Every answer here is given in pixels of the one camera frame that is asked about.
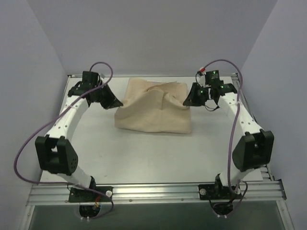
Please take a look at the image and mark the beige surgical wrap cloth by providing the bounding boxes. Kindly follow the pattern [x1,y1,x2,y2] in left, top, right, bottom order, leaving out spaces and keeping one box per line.
[114,78,192,134]

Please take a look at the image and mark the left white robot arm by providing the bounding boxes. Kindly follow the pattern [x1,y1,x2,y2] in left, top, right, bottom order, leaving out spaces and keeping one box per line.
[35,83,123,201]

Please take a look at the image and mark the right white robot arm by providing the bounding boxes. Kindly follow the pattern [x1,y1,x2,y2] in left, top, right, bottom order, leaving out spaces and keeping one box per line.
[183,82,274,198]

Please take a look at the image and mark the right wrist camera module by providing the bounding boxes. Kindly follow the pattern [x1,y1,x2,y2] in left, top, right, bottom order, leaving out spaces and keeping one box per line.
[205,70,222,87]

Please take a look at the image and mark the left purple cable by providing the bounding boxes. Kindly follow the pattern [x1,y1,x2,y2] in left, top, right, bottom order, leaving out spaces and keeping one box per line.
[13,61,115,219]

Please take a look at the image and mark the purple cable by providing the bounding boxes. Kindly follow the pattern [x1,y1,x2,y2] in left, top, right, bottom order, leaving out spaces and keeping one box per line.
[13,61,115,219]
[195,59,249,216]

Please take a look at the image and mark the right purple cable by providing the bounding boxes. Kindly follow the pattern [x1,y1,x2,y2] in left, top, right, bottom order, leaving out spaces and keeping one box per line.
[195,59,249,216]

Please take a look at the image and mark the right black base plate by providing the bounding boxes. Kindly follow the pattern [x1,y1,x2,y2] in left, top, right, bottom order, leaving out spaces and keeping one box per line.
[198,184,242,200]

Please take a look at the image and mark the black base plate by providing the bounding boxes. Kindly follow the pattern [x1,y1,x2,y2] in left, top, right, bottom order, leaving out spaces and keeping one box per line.
[68,185,114,203]
[198,184,242,200]

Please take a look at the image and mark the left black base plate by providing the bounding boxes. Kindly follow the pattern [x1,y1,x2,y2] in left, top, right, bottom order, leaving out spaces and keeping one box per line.
[68,185,114,203]

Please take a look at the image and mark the aluminium front rail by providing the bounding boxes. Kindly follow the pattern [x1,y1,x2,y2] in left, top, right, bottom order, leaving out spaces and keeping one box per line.
[27,180,286,206]

